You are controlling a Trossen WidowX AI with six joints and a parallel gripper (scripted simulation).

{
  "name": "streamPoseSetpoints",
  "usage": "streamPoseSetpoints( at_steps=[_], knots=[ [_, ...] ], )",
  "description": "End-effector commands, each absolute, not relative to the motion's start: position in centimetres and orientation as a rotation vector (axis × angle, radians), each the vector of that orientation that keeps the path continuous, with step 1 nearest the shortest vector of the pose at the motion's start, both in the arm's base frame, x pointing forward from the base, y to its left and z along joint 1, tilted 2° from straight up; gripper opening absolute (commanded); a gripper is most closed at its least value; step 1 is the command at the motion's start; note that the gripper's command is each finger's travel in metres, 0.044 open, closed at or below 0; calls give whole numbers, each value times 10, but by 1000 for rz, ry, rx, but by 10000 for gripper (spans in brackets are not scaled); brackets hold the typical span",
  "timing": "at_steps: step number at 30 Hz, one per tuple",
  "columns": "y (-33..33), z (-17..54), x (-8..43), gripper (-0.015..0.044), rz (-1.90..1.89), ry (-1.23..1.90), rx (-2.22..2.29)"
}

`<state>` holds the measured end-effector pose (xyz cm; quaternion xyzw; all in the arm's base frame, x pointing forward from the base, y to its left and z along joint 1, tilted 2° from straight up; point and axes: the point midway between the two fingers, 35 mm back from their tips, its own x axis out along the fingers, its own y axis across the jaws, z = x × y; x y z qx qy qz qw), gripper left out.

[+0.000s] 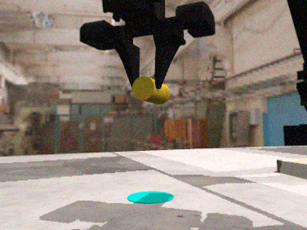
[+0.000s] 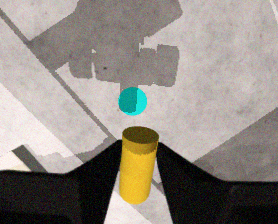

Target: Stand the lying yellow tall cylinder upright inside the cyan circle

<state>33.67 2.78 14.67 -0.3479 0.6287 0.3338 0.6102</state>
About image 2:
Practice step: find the yellow cylinder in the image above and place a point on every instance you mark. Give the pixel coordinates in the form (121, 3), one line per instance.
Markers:
(139, 148)

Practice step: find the cyan circle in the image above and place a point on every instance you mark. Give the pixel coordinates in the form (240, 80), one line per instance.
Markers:
(132, 101)

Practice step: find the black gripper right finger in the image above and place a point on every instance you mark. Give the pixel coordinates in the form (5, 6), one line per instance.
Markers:
(196, 197)

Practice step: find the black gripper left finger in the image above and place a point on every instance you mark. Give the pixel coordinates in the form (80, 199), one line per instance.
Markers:
(83, 195)

